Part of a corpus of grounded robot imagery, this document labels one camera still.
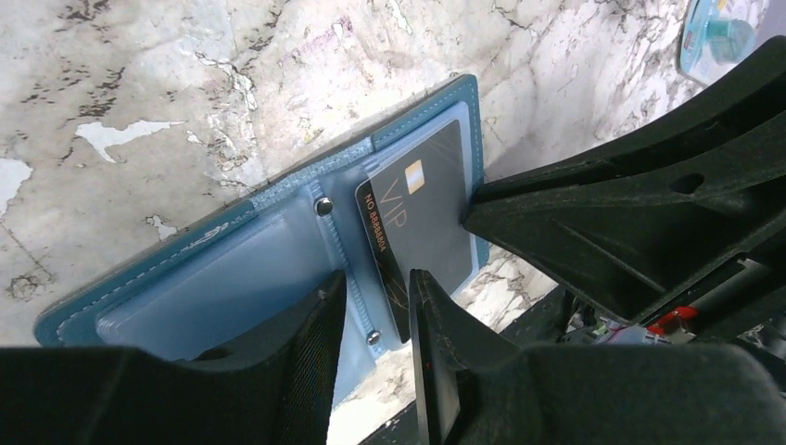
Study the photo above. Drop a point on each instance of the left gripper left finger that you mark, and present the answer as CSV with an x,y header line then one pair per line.
x,y
274,384

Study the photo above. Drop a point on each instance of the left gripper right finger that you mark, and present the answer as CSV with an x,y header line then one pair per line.
x,y
473,386

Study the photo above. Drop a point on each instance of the black VIP card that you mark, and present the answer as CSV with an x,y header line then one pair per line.
x,y
410,210

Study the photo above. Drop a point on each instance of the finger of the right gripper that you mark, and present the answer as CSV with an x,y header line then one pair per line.
x,y
632,224

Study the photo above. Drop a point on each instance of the blue leather card holder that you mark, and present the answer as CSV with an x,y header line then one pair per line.
x,y
242,265

